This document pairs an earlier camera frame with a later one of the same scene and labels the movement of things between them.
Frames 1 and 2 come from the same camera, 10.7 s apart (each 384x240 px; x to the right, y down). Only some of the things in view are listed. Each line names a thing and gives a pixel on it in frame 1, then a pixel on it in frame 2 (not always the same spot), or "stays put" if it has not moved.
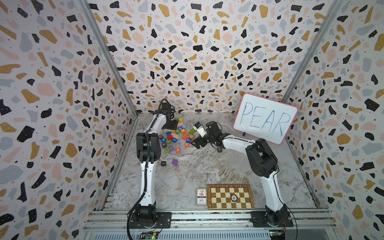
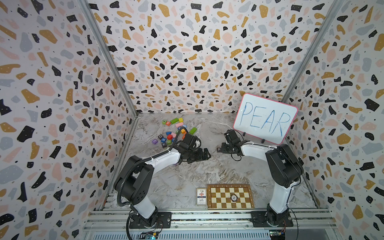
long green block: [192, 131] stays put
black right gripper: [199, 139] -> [223, 145]
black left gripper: [174, 126] -> [200, 157]
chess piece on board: [233, 197] stays put
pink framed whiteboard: [269, 120] stays put
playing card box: [201, 196] stays put
